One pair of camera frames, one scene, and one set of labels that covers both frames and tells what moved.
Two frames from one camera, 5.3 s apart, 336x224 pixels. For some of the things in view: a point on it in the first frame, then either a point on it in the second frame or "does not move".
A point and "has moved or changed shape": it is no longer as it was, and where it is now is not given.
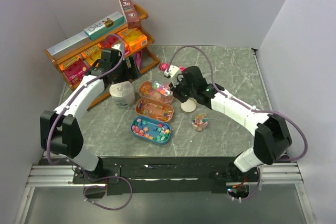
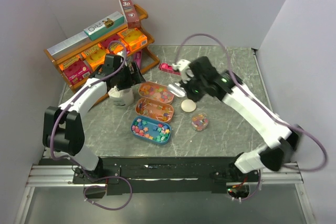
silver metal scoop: x=166 y=91 has moved or changed shape
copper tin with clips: x=154 y=110 does not move
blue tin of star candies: x=151 y=130 does not move
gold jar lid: x=189 y=105 does not move
